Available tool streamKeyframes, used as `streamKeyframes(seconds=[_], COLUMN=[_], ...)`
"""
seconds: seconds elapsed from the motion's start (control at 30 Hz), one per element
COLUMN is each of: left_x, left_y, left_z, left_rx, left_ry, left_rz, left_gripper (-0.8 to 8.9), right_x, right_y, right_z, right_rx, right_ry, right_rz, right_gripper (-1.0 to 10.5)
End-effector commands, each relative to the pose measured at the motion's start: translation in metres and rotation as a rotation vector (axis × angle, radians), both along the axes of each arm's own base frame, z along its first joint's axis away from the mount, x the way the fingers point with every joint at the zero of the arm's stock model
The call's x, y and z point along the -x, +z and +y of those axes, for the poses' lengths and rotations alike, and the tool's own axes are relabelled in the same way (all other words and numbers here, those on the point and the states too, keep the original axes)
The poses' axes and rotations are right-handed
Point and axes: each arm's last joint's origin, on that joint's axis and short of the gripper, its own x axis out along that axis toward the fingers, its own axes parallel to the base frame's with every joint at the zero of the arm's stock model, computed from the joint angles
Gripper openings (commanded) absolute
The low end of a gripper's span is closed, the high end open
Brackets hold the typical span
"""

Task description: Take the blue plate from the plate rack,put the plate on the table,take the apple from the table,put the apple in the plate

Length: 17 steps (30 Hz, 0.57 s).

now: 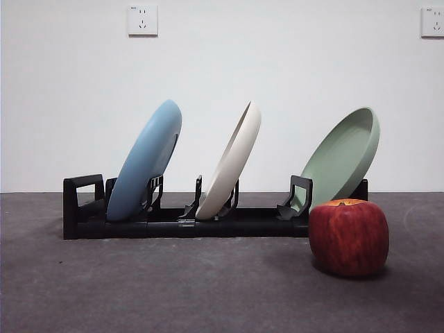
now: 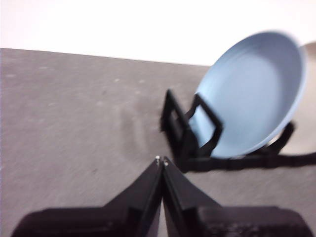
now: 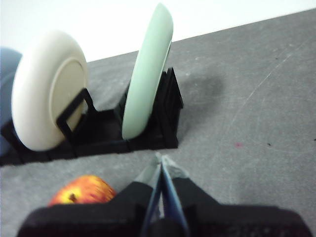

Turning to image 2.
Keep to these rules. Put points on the black plate rack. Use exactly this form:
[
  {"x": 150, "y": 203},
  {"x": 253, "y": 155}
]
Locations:
[{"x": 177, "y": 123}]

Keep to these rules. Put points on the blue plate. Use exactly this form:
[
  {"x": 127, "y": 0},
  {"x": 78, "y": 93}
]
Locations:
[{"x": 247, "y": 93}]

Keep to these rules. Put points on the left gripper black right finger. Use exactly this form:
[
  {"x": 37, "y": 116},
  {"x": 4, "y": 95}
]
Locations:
[{"x": 222, "y": 222}]

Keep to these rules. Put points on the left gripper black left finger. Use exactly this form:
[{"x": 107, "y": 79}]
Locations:
[{"x": 103, "y": 222}]

